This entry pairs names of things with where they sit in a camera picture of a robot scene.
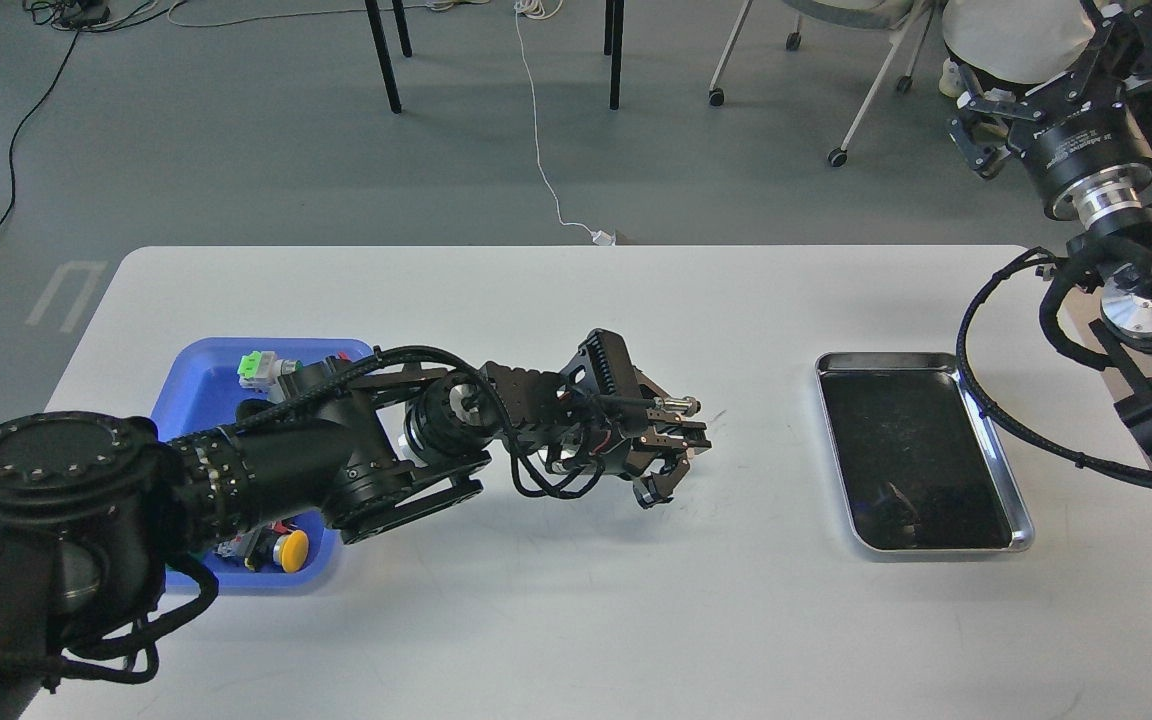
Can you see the white office chair base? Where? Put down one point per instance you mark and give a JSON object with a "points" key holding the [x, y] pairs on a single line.
{"points": [[902, 25]]}

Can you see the person in background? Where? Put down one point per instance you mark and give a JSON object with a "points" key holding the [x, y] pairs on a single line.
{"points": [[1011, 45]]}

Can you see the black table leg right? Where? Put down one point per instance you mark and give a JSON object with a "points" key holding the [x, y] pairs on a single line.
{"points": [[613, 31]]}

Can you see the black table leg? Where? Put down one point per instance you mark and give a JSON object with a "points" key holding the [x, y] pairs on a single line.
{"points": [[613, 31], [381, 46]]}

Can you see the silver metal tray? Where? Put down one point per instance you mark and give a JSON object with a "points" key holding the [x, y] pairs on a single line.
{"points": [[923, 473]]}

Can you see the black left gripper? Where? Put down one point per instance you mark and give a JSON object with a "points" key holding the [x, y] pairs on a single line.
{"points": [[621, 424]]}

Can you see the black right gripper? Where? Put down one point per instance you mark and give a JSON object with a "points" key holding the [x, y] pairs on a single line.
{"points": [[1093, 162]]}

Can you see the green white push button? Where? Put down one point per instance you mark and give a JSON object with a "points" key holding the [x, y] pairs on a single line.
{"points": [[259, 370]]}

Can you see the yellow push button switch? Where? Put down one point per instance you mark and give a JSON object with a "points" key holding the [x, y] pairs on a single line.
{"points": [[279, 544]]}

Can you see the blue plastic tray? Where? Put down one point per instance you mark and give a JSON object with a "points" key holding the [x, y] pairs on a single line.
{"points": [[202, 390]]}

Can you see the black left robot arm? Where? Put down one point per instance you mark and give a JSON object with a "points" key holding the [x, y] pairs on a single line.
{"points": [[102, 522]]}

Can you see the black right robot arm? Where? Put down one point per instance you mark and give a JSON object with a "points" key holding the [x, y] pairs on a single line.
{"points": [[1048, 83]]}

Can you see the black table leg left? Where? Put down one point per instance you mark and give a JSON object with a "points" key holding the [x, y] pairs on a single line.
{"points": [[381, 46]]}

